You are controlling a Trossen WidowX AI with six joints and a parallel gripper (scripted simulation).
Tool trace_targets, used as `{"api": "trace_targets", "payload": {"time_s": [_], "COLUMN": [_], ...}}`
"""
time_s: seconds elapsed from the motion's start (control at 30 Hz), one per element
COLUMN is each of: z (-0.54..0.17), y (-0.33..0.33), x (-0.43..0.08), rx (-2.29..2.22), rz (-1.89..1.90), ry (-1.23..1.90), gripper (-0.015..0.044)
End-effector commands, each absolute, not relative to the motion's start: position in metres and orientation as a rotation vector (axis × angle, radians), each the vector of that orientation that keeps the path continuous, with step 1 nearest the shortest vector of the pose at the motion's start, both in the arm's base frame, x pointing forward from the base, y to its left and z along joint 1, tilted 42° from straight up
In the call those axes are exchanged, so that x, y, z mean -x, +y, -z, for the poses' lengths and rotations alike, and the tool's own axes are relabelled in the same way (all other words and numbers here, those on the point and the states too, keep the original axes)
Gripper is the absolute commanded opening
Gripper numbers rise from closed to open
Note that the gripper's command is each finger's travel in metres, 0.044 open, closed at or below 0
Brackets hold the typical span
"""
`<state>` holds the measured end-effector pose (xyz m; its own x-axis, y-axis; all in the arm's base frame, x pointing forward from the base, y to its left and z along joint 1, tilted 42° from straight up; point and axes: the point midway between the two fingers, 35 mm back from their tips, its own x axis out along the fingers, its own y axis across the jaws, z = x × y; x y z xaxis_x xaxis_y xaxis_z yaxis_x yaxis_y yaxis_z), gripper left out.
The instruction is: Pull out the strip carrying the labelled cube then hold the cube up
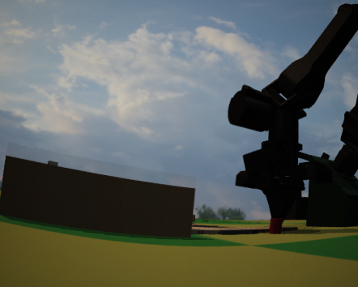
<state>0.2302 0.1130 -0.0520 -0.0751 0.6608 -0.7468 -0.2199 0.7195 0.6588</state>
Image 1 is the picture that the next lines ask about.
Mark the tan strip with purple zigzag pattern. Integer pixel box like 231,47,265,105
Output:
191,226,297,234

